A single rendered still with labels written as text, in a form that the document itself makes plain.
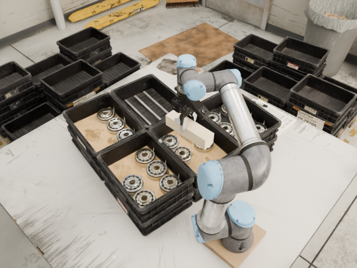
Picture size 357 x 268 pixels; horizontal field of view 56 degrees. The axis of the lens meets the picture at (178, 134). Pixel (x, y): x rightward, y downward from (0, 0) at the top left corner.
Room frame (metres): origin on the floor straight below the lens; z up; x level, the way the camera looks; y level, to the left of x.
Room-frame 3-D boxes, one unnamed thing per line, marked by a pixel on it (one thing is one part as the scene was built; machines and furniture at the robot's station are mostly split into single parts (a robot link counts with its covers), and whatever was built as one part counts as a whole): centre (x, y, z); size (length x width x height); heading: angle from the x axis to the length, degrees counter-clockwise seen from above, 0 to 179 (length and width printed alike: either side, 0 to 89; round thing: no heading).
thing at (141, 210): (1.01, 0.16, 0.92); 0.40 x 0.30 x 0.02; 37
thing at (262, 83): (2.25, -0.79, 0.31); 0.40 x 0.30 x 0.34; 47
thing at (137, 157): (1.14, 0.17, 0.86); 0.10 x 0.10 x 0.01
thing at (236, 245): (0.75, -0.26, 0.78); 0.15 x 0.15 x 0.10
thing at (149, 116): (1.51, 0.16, 0.87); 0.40 x 0.30 x 0.11; 37
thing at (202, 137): (1.11, -0.05, 1.07); 0.24 x 0.06 x 0.06; 47
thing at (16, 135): (1.91, 1.12, 0.26); 0.40 x 0.30 x 0.23; 136
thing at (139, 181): (0.96, 0.22, 0.86); 0.10 x 0.10 x 0.01
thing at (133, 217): (1.01, 0.16, 0.76); 0.40 x 0.30 x 0.12; 37
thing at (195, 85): (1.03, -0.07, 1.38); 0.11 x 0.11 x 0.08; 13
